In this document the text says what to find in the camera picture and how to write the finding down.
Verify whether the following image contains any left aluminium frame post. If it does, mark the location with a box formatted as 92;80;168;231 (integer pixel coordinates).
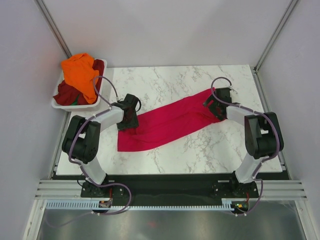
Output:
34;0;72;58

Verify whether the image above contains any white plastic bin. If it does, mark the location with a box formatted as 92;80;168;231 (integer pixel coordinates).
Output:
51;58;108;112

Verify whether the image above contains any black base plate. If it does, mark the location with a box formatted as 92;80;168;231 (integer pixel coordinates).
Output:
80;173;259;207

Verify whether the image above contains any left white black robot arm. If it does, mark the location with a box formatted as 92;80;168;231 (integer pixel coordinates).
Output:
61;94;142;198

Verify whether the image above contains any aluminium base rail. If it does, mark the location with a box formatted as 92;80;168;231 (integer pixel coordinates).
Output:
35;180;307;200

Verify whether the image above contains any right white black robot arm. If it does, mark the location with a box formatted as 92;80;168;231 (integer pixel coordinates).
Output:
203;87;284;198

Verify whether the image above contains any aluminium frame post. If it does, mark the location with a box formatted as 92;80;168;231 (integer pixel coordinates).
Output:
34;0;72;58
253;0;300;74

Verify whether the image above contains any white slotted cable duct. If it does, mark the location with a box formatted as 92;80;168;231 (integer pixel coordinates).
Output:
45;198;238;211

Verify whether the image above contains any dark red t shirt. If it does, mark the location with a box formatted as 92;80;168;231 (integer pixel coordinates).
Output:
53;60;104;106

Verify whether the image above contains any pink red t shirt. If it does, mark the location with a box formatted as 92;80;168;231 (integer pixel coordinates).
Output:
117;89;220;152

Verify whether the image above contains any right aluminium frame post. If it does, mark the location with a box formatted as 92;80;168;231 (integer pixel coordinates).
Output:
253;0;300;74

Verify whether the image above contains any green garment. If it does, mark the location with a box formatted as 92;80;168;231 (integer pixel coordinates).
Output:
71;95;80;106

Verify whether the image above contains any orange t shirt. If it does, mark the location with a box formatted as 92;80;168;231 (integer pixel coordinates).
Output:
61;53;99;104

